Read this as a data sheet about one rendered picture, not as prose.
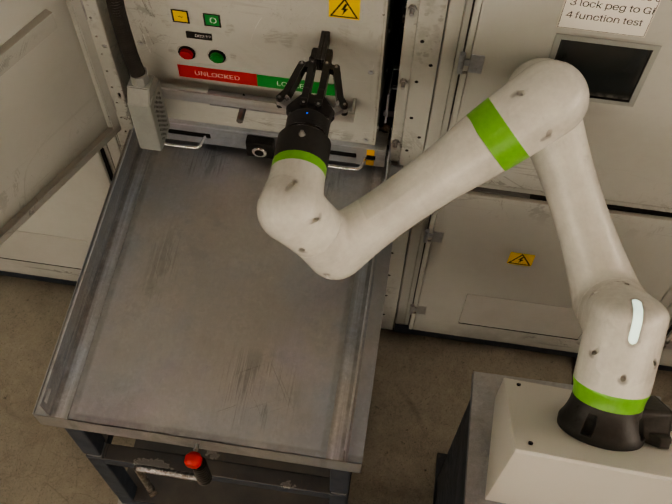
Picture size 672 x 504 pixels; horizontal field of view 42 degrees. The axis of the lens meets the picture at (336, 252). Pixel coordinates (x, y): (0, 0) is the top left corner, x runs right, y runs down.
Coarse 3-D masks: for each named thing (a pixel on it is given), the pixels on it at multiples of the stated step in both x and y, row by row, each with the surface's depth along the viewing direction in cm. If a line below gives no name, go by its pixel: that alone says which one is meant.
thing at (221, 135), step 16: (176, 128) 189; (192, 128) 188; (208, 128) 187; (224, 128) 187; (240, 128) 187; (224, 144) 192; (240, 144) 191; (336, 144) 186; (352, 144) 186; (368, 144) 186; (384, 144) 186; (336, 160) 190; (352, 160) 189; (384, 160) 188
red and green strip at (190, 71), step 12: (180, 72) 175; (192, 72) 174; (204, 72) 174; (216, 72) 173; (228, 72) 173; (240, 72) 172; (252, 84) 175; (264, 84) 174; (276, 84) 174; (300, 84) 172
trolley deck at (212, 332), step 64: (192, 192) 188; (256, 192) 188; (128, 256) 180; (192, 256) 180; (256, 256) 180; (384, 256) 181; (64, 320) 172; (128, 320) 173; (192, 320) 173; (256, 320) 173; (320, 320) 173; (128, 384) 166; (192, 384) 166; (256, 384) 166; (320, 384) 166; (256, 448) 160; (320, 448) 160
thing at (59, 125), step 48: (0, 0) 151; (48, 0) 161; (0, 48) 156; (48, 48) 167; (0, 96) 163; (48, 96) 174; (96, 96) 188; (0, 144) 170; (48, 144) 182; (96, 144) 195; (0, 192) 177; (48, 192) 186; (0, 240) 181
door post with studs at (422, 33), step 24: (408, 0) 152; (432, 0) 151; (408, 24) 157; (432, 24) 156; (408, 48) 162; (432, 48) 161; (408, 72) 168; (432, 72) 166; (408, 96) 173; (408, 120) 179; (408, 144) 186; (384, 312) 256
